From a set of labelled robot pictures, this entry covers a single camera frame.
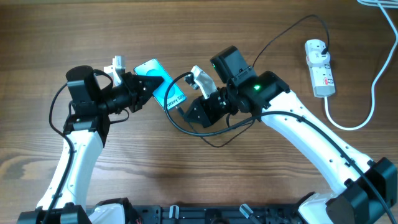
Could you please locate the white USB wall charger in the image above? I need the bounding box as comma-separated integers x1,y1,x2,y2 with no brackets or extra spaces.
306,50,330,67

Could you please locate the black USB charging cable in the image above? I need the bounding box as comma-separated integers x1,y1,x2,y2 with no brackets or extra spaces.
175,14,331,149

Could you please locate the Galaxy S25 smartphone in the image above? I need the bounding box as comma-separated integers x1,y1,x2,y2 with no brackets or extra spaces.
134,58,187,110

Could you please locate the white power strip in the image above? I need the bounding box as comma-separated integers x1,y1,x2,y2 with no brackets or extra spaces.
305,39,336,98

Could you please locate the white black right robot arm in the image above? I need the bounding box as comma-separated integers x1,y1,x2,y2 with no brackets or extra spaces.
184,46,397,223

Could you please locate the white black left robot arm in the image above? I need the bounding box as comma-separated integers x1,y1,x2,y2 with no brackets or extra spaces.
17,65,164,223

